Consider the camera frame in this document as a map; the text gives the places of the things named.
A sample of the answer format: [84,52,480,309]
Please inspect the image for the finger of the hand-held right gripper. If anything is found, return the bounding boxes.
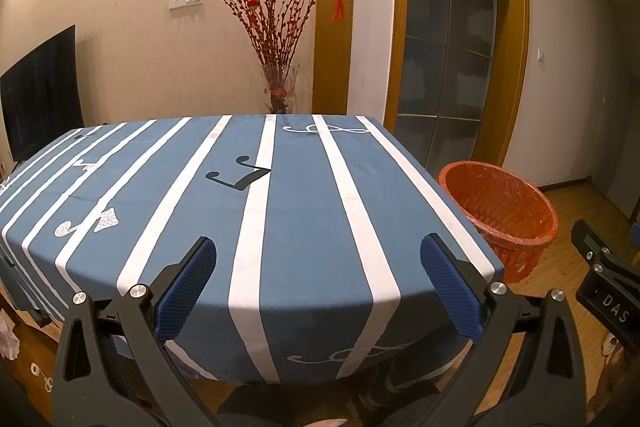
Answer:
[571,219,640,280]

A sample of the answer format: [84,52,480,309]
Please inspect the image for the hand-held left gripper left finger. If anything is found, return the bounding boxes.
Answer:
[52,236,218,427]

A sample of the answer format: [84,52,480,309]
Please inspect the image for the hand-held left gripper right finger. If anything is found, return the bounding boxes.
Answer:
[420,232,601,427]

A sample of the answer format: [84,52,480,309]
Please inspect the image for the red plastic mesh basket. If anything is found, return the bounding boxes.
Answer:
[437,161,559,285]

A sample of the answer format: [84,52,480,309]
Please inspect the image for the blue white striped tablecloth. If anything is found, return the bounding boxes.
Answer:
[0,114,505,383]

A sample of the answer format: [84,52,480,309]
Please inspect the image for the crumpled white paper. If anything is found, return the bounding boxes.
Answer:
[0,317,22,361]

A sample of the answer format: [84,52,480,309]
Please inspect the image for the glass floor vase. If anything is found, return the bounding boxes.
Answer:
[262,63,301,116]

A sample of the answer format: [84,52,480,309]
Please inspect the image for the black television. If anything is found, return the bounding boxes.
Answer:
[0,25,85,162]

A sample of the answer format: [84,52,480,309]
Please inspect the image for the frosted glass door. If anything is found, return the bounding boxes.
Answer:
[395,0,501,168]

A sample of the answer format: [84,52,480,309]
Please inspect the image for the red berry branches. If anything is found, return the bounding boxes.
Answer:
[204,0,333,72]

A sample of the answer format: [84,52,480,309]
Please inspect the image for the wooden door frame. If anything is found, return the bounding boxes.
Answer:
[312,0,531,188]

